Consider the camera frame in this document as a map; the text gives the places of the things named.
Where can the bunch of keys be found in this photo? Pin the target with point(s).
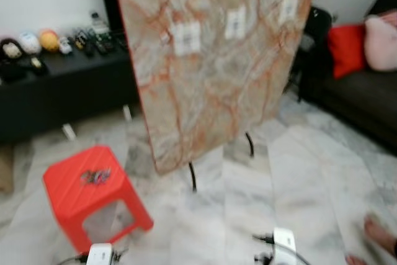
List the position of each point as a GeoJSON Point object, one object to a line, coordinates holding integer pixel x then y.
{"type": "Point", "coordinates": [95, 177]}

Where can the red plastic stool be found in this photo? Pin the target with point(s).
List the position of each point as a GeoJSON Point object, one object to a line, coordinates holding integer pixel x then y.
{"type": "Point", "coordinates": [80, 200]}

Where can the bare person foot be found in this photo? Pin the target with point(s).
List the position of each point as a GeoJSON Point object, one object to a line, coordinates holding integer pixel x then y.
{"type": "Point", "coordinates": [378, 234]}
{"type": "Point", "coordinates": [355, 260]}

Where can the black metal table leg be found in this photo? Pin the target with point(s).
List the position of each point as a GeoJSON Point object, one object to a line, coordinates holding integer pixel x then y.
{"type": "Point", "coordinates": [193, 177]}
{"type": "Point", "coordinates": [250, 144]}

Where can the marble pattern table top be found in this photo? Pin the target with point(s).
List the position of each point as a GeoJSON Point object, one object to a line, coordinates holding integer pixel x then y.
{"type": "Point", "coordinates": [217, 85]}

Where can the black low sideboard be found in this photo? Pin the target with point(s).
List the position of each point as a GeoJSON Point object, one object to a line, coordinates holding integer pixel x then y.
{"type": "Point", "coordinates": [68, 97]}

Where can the dark brown sofa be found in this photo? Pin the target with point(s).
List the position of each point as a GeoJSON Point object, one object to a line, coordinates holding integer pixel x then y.
{"type": "Point", "coordinates": [360, 103]}

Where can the red cushion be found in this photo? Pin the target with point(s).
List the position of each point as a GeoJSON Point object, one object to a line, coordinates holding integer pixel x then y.
{"type": "Point", "coordinates": [346, 51]}

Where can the black tape dispenser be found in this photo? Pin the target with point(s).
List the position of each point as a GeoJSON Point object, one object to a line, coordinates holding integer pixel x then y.
{"type": "Point", "coordinates": [37, 64]}

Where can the wide black remote control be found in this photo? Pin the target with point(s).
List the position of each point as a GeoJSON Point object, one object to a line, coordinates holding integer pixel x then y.
{"type": "Point", "coordinates": [104, 43]}

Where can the black wallet pouch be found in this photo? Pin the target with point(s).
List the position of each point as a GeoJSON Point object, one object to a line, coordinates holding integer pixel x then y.
{"type": "Point", "coordinates": [11, 71]}

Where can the small panda plush toy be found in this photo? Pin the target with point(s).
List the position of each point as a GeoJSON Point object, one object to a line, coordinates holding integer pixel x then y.
{"type": "Point", "coordinates": [65, 45]}

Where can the yellow plush toy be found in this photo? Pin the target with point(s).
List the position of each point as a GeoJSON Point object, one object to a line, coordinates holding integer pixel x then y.
{"type": "Point", "coordinates": [49, 39]}

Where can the round white plush toy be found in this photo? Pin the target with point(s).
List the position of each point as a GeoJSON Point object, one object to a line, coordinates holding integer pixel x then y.
{"type": "Point", "coordinates": [29, 43]}

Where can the pink cushion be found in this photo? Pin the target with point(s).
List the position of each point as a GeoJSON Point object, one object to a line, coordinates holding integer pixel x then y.
{"type": "Point", "coordinates": [381, 40]}

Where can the green white container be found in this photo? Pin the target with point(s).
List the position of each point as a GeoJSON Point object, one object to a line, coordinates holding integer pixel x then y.
{"type": "Point", "coordinates": [100, 24]}

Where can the small white black plush toy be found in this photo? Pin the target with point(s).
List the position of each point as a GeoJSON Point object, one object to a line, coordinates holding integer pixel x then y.
{"type": "Point", "coordinates": [10, 49]}

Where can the white adhesive wall hook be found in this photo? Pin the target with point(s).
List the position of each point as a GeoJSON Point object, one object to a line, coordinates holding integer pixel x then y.
{"type": "Point", "coordinates": [235, 23]}
{"type": "Point", "coordinates": [288, 10]}
{"type": "Point", "coordinates": [187, 38]}

